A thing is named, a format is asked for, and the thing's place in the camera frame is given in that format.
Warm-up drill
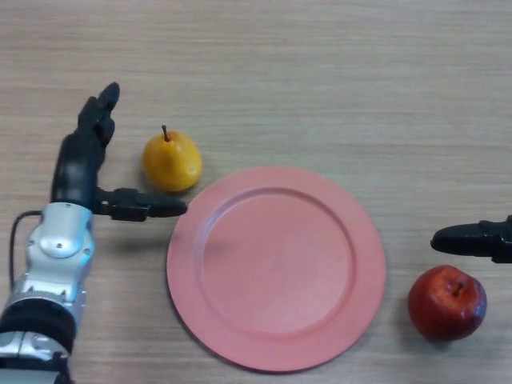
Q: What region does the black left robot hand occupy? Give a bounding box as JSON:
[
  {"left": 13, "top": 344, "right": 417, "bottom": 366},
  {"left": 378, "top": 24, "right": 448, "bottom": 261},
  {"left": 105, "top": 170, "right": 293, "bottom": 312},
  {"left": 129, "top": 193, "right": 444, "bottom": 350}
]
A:
[{"left": 50, "top": 82, "right": 189, "bottom": 222}]

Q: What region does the red apple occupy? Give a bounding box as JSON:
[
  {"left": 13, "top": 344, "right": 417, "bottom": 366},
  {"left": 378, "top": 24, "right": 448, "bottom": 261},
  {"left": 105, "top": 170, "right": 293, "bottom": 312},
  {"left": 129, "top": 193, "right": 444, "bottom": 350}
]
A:
[{"left": 407, "top": 265, "right": 488, "bottom": 342}]

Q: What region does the pink round plate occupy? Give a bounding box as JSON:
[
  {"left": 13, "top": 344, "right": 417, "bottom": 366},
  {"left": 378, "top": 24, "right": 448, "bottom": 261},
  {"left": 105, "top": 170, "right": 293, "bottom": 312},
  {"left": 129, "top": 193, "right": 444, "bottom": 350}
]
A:
[{"left": 166, "top": 166, "right": 387, "bottom": 375}]

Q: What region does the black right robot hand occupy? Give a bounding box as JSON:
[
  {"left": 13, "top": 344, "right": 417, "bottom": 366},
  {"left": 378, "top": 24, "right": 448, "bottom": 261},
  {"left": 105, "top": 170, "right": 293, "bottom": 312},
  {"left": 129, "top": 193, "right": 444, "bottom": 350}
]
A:
[{"left": 430, "top": 215, "right": 512, "bottom": 264}]

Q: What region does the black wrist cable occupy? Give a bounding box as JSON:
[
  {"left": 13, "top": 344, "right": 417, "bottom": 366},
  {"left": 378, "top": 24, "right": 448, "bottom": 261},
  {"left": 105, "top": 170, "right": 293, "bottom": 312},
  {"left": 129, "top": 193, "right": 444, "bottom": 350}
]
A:
[{"left": 8, "top": 210, "right": 43, "bottom": 289}]

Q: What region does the yellow pear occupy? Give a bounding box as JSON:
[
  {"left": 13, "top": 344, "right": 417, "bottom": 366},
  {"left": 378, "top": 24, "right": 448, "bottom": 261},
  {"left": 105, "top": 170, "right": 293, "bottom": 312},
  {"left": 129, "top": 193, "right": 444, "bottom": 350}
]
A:
[{"left": 142, "top": 125, "right": 203, "bottom": 194}]

